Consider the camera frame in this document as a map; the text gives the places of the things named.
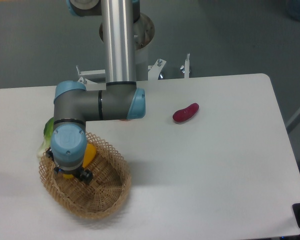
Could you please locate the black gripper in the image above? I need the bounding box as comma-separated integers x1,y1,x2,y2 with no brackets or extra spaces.
45,147,94,185

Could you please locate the yellow mango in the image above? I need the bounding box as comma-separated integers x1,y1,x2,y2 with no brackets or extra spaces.
62,143,97,179

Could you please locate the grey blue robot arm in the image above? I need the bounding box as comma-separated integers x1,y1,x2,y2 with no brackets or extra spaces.
47,0,146,184

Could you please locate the woven wicker basket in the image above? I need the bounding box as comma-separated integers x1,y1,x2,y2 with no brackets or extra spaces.
39,132,132,220

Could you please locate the green bok choy leaf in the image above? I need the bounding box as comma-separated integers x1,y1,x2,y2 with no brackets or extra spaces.
36,117,54,159

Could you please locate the purple sweet potato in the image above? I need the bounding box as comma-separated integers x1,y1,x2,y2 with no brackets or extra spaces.
172,103,200,123

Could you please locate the blue water jug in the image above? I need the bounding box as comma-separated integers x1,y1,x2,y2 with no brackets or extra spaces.
286,0,300,22

